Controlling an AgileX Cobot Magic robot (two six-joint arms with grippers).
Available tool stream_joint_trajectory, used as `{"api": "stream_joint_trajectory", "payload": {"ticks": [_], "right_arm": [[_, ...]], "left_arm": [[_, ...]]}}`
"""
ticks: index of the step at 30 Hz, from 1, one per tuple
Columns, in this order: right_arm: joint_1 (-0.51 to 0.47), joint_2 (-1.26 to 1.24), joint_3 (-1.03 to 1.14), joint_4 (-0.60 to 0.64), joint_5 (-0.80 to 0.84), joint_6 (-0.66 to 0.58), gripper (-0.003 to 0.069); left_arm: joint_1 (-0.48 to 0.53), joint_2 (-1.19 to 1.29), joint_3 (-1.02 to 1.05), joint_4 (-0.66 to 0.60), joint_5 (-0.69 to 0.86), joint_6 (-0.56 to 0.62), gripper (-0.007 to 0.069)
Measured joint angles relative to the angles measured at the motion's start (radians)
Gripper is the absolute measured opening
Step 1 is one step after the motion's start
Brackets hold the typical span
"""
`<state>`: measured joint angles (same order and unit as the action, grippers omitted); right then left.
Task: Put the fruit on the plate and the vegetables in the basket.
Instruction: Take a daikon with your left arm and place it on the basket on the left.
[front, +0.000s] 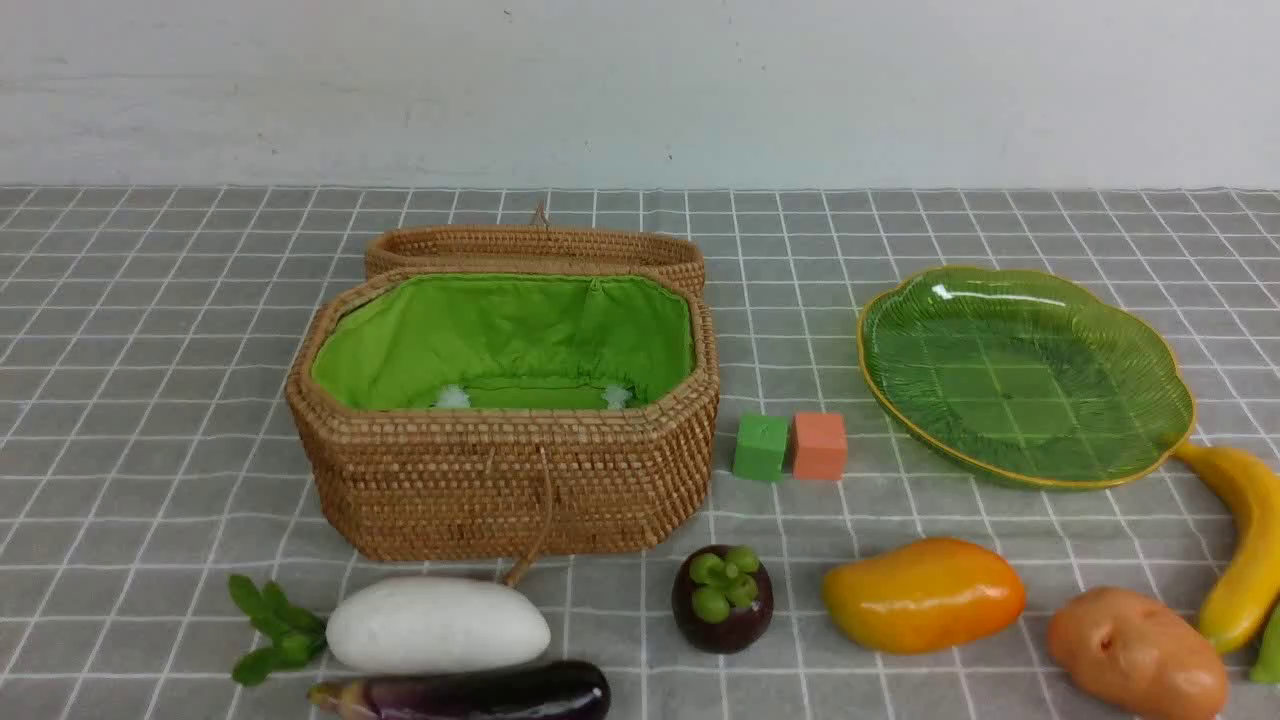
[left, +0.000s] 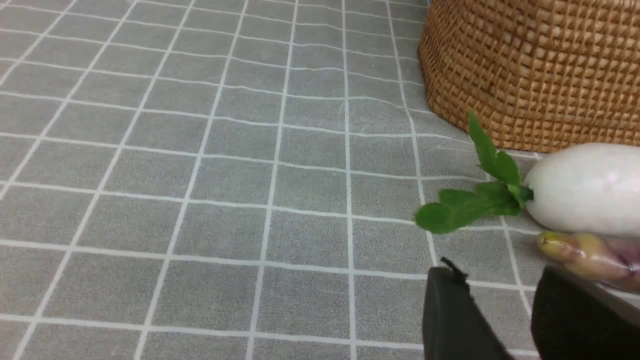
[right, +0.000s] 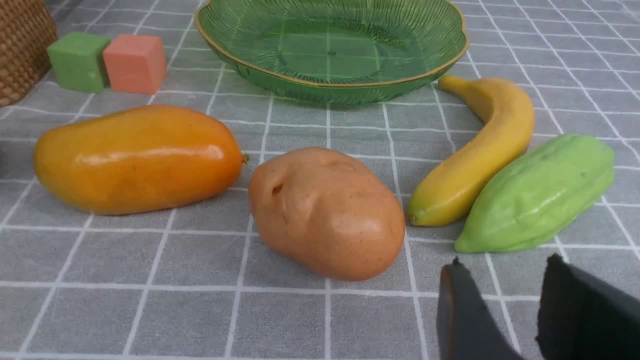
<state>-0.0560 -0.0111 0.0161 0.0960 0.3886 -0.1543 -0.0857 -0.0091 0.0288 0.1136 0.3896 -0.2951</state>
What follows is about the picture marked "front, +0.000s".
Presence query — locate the dark purple mangosteen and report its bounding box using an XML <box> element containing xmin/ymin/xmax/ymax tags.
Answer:
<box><xmin>669</xmin><ymin>544</ymin><xmax>774</xmax><ymax>655</ymax></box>

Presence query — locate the purple eggplant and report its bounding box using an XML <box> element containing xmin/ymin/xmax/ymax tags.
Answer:
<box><xmin>307</xmin><ymin>660</ymin><xmax>612</xmax><ymax>719</ymax></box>

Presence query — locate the orange yellow mango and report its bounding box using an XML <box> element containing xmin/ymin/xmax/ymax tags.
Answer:
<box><xmin>822</xmin><ymin>537</ymin><xmax>1027</xmax><ymax>655</ymax></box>

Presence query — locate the brown potato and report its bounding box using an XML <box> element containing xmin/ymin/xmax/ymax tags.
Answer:
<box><xmin>1047</xmin><ymin>585</ymin><xmax>1230</xmax><ymax>719</ymax></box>

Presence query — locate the yellow banana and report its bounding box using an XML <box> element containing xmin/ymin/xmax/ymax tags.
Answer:
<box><xmin>1174</xmin><ymin>441</ymin><xmax>1279</xmax><ymax>653</ymax></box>

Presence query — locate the green pepper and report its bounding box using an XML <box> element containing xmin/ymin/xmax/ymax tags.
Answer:
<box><xmin>1249</xmin><ymin>603</ymin><xmax>1280</xmax><ymax>685</ymax></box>

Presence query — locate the woven wicker basket green lining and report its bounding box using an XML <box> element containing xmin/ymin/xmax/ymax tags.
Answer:
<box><xmin>284</xmin><ymin>266</ymin><xmax>721</xmax><ymax>589</ymax></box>

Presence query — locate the green foam cube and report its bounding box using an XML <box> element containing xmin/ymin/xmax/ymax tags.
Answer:
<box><xmin>731</xmin><ymin>413</ymin><xmax>790</xmax><ymax>483</ymax></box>

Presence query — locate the woven wicker basket lid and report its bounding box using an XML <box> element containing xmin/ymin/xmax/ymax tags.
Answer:
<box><xmin>364</xmin><ymin>206</ymin><xmax>707</xmax><ymax>299</ymax></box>

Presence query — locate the orange foam cube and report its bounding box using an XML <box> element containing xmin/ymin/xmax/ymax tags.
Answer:
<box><xmin>792</xmin><ymin>413</ymin><xmax>849</xmax><ymax>482</ymax></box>

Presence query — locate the grey checked tablecloth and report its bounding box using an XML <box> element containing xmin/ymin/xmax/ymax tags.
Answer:
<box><xmin>1</xmin><ymin>186</ymin><xmax>1279</xmax><ymax>719</ymax></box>

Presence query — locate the green glass leaf plate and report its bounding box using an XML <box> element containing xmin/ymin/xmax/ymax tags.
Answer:
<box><xmin>858</xmin><ymin>265</ymin><xmax>1196</xmax><ymax>492</ymax></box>

